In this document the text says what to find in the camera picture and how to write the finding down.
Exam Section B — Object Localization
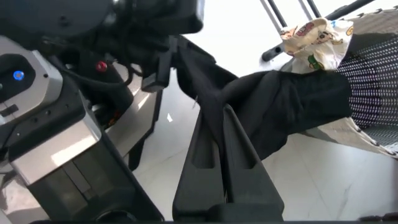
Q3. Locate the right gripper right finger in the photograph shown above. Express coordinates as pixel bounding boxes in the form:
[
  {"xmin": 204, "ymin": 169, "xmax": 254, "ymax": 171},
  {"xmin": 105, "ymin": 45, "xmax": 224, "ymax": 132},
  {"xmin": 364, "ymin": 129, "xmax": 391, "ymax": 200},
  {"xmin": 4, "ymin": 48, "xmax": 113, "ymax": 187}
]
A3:
[{"xmin": 222, "ymin": 103, "xmax": 285, "ymax": 222}]

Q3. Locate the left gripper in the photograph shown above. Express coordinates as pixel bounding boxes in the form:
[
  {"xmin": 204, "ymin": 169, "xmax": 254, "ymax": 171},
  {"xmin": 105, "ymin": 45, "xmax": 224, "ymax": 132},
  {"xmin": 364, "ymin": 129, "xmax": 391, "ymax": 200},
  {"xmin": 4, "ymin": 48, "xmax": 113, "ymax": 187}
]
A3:
[{"xmin": 140, "ymin": 34, "xmax": 178, "ymax": 93}]

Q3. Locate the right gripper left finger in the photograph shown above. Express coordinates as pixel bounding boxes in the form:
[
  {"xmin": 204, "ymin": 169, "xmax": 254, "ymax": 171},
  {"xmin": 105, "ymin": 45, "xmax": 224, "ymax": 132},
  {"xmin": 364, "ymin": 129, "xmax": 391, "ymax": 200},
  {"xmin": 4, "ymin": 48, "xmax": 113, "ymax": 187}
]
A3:
[{"xmin": 172, "ymin": 114, "xmax": 226, "ymax": 222}]

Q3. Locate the black garment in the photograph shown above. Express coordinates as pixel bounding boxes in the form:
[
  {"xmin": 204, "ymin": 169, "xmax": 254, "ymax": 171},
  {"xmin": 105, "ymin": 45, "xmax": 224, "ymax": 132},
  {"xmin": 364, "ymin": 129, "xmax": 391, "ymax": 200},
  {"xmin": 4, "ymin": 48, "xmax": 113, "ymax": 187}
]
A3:
[{"xmin": 173, "ymin": 35, "xmax": 354, "ymax": 161}]

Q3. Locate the black clothes rack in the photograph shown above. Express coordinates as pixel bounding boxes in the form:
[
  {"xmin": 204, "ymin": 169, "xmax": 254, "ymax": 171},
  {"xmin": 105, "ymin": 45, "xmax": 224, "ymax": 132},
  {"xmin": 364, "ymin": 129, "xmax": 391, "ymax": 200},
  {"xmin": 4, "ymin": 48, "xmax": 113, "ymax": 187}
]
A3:
[{"xmin": 259, "ymin": 0, "xmax": 377, "ymax": 62}]

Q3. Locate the white laundry basket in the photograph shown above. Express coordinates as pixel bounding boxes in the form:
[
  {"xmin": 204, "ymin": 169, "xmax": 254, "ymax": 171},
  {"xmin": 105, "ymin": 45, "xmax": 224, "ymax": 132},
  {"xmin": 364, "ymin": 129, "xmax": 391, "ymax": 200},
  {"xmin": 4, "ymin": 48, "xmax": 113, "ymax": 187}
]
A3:
[{"xmin": 279, "ymin": 7, "xmax": 398, "ymax": 159}]

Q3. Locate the cream printed garment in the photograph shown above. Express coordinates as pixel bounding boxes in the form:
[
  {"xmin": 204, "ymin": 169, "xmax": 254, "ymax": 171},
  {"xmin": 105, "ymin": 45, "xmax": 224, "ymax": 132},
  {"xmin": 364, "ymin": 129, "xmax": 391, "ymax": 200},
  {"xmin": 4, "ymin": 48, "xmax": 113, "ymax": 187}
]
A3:
[{"xmin": 279, "ymin": 17, "xmax": 355, "ymax": 74}]

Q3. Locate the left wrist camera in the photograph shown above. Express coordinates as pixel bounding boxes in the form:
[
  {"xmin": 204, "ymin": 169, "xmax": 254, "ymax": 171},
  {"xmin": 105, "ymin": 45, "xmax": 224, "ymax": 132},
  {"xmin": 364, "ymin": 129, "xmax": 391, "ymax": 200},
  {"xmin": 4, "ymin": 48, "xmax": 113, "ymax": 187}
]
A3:
[{"xmin": 113, "ymin": 0, "xmax": 206, "ymax": 35}]

